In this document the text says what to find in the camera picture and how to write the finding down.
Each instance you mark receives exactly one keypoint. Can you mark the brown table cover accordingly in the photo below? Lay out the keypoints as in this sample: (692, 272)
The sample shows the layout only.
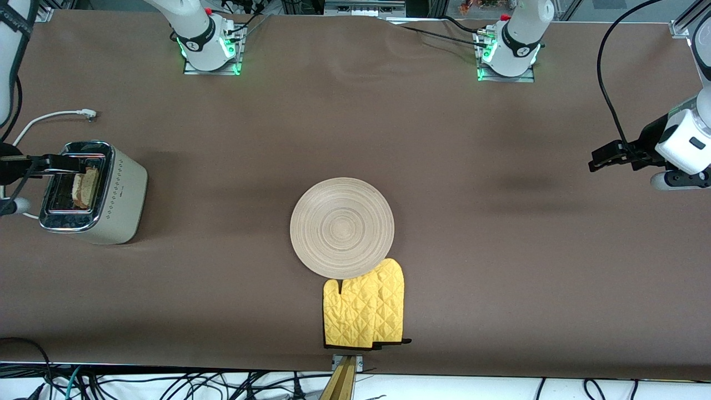
(333, 111)

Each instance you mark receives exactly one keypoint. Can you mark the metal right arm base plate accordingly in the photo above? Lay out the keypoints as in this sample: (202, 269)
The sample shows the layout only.
(236, 53)

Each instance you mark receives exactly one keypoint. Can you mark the grey equipment box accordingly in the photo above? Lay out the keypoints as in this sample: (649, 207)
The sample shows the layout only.
(364, 8)

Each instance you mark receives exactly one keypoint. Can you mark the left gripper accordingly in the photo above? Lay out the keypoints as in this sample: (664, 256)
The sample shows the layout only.
(645, 143)

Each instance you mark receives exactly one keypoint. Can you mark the yellow aluminium profile bar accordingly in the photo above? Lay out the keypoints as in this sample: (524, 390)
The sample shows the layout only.
(340, 383)

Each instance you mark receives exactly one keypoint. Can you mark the round wooden plate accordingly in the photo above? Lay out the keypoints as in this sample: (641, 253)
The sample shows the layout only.
(341, 228)

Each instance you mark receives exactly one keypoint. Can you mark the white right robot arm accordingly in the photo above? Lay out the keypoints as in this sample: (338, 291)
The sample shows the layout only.
(191, 28)

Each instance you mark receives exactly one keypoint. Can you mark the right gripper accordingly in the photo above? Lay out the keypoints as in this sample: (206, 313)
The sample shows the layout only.
(6, 170)

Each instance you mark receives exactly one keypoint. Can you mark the silver aluminium frame profile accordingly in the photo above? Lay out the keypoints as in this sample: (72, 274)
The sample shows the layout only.
(680, 26)
(44, 12)

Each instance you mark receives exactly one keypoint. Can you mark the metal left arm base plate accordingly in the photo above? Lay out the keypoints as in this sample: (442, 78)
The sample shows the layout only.
(530, 75)

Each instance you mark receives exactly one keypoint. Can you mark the small metal mounting bracket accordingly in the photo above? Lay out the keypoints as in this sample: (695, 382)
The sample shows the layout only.
(358, 361)

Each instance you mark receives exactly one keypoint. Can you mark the cream two-slot toaster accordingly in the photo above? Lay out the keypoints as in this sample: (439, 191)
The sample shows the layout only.
(119, 194)

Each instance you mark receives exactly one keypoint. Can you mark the brown bread slice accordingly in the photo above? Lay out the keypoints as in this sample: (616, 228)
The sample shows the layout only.
(86, 189)

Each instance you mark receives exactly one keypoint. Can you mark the yellow quilted oven mitt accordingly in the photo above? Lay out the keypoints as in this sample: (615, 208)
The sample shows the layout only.
(391, 300)
(350, 316)

